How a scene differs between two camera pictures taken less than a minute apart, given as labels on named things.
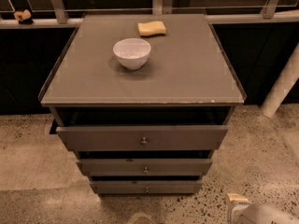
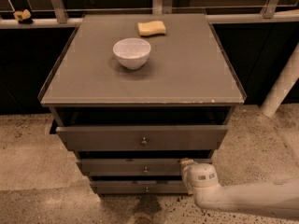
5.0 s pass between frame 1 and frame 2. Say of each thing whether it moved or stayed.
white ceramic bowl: stayed
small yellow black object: stayed
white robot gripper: moved
